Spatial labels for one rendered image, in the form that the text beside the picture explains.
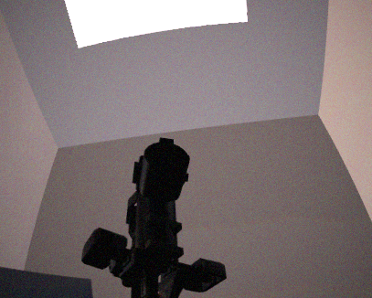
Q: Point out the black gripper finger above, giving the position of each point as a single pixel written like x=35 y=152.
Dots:
x=143 y=276
x=173 y=284

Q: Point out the grey sloped panel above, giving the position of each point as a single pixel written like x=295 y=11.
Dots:
x=27 y=284

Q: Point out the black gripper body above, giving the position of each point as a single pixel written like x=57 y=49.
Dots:
x=155 y=241

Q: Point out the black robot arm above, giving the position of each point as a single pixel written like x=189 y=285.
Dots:
x=159 y=177

